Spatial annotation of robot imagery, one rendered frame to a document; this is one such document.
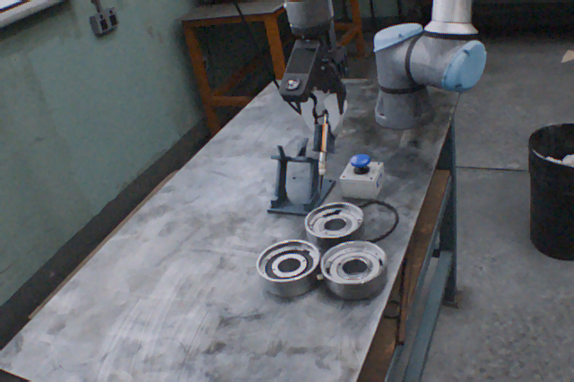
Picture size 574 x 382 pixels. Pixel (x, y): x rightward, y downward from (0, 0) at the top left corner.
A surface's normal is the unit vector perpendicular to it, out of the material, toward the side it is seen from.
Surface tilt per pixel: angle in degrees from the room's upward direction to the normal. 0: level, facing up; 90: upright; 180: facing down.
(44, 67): 90
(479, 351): 0
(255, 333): 0
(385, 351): 0
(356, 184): 90
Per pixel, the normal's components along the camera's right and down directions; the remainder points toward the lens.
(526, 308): -0.18, -0.83
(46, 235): 0.91, 0.07
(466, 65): 0.65, 0.41
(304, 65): -0.32, -0.44
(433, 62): -0.76, 0.25
